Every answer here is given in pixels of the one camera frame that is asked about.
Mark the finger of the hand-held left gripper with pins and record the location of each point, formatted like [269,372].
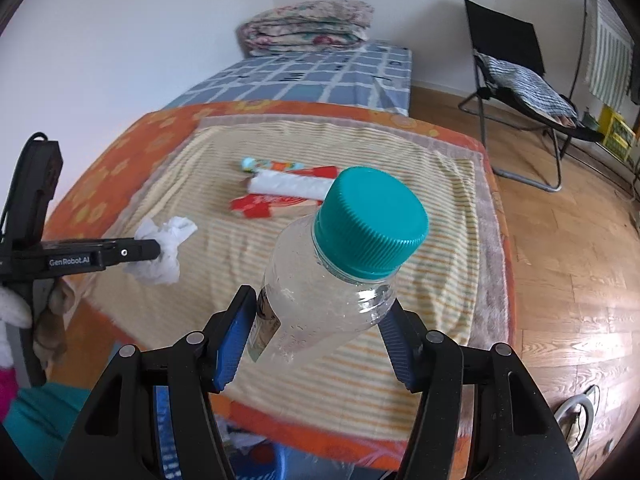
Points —
[135,251]

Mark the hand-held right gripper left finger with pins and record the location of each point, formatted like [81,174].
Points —
[232,345]

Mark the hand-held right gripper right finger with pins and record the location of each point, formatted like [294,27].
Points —
[400,350]

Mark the large white tissue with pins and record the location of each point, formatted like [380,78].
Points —
[167,245]

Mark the clear plastic bottle teal cap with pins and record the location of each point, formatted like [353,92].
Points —
[320,300]

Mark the blue plastic basket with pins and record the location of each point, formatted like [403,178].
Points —
[162,425]

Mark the red snack packet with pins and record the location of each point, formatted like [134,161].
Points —
[255,207]

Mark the colourful tube wrapper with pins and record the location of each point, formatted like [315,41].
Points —
[275,164]

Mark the white ridged wrapper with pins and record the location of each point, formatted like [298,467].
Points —
[290,185]

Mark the white plush cloth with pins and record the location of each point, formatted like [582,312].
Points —
[12,310]

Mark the brown cloth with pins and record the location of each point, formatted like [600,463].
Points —
[52,320]

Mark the yellow striped cloth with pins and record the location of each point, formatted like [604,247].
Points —
[210,270]

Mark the pink cloth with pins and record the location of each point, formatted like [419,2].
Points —
[7,390]

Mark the teal cloth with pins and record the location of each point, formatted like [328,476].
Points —
[45,425]

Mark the bed with blue checked sheet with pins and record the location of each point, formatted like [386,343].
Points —
[310,80]

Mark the folded floral quilt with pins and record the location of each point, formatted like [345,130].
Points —
[305,27]

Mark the blue checked chair cushion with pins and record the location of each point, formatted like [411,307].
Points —
[525,87]

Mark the small potted plant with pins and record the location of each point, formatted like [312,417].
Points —
[589,120]

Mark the black folding chair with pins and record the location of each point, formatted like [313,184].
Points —
[500,30]

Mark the white green striped towel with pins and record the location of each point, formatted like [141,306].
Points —
[607,55]

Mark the black metal drying rack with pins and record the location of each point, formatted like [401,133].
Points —
[581,35]

